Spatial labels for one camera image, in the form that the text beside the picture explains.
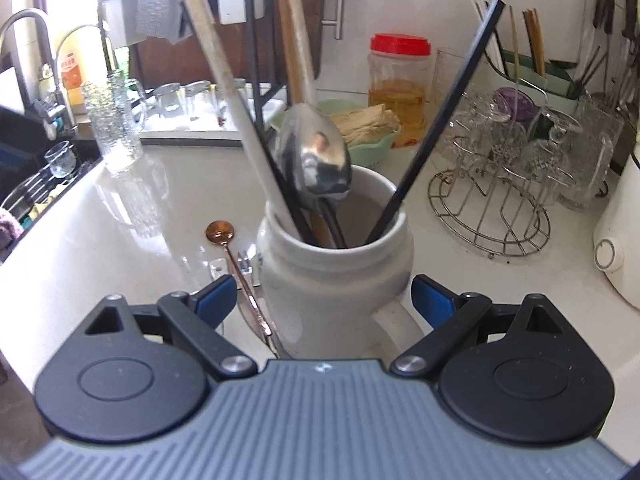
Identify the upturned drinking glass red mark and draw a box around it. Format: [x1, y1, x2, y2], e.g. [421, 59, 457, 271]
[212, 79, 248, 126]

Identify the white drain tray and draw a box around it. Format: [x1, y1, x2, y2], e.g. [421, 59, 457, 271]
[140, 92, 288, 148]

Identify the large textured glass mug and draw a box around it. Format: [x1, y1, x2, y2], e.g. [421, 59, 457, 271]
[557, 102, 627, 212]

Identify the thin curved steel faucet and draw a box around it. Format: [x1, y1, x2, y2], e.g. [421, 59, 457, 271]
[54, 24, 118, 81]

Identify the purple fluffy cloth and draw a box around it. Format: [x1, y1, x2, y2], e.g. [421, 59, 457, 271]
[0, 207, 23, 251]

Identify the purple glass cup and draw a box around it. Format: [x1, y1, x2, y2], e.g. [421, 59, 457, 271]
[492, 86, 538, 126]

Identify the bunch of assorted chopsticks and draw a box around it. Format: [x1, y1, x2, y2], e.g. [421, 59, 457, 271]
[470, 0, 548, 81]

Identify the copper round spoon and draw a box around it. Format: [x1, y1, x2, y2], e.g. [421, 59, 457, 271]
[205, 220, 278, 353]

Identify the wooden chopstick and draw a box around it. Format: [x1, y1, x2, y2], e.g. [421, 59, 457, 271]
[274, 0, 335, 250]

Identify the white speckled chopstick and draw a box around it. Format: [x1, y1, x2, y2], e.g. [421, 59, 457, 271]
[174, 0, 301, 238]
[280, 0, 318, 106]

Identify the tall textured drinking glass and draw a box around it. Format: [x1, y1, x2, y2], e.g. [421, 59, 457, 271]
[431, 47, 478, 116]

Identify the grey textured cloth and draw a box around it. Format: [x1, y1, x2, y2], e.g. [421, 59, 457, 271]
[135, 0, 193, 46]

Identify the brown wooden cutting board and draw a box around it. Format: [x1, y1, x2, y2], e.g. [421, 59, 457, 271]
[127, 0, 328, 93]

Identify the steel wire glass holder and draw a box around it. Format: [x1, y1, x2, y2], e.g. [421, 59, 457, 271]
[427, 125, 576, 260]

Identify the steel cabinet handle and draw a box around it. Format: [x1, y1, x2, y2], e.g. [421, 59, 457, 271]
[321, 0, 347, 41]

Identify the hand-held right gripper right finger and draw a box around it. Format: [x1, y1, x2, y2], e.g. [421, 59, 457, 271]
[389, 274, 559, 380]

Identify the small stemmed glass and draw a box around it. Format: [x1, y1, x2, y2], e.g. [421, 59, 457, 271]
[44, 140, 77, 179]

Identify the textured glass pitcher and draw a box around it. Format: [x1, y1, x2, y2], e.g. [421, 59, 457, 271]
[80, 70, 149, 173]

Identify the row of hanging kitchen utensils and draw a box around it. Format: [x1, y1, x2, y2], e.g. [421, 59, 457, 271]
[575, 0, 640, 116]

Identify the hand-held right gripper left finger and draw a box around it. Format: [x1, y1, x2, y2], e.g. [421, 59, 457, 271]
[84, 274, 259, 382]

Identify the red-lidded plastic jar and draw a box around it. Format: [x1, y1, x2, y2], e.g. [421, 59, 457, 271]
[367, 33, 433, 150]

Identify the white ceramic mug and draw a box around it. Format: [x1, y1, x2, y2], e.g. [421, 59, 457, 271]
[256, 164, 426, 360]

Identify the green plastic colander basket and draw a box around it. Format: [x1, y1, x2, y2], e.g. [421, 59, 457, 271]
[270, 99, 403, 171]

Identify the large steel spoon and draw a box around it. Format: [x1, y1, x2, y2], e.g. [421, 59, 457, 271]
[277, 102, 353, 250]

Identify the clear glass cup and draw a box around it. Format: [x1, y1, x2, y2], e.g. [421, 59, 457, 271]
[452, 97, 526, 161]

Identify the white rice cooker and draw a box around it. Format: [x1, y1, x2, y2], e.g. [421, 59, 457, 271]
[592, 130, 640, 311]

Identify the steel gooseneck faucet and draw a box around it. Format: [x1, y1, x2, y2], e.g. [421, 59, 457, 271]
[0, 7, 76, 136]

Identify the yellow dish soap bottle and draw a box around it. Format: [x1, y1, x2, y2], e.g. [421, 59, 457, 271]
[56, 30, 98, 106]

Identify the bundle of beige noodles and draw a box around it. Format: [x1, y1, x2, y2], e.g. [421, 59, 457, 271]
[327, 104, 401, 148]

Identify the cut glass goblet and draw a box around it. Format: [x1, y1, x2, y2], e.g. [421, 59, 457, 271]
[525, 107, 586, 196]

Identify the black metal rack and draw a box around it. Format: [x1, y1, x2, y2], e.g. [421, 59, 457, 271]
[97, 0, 291, 133]

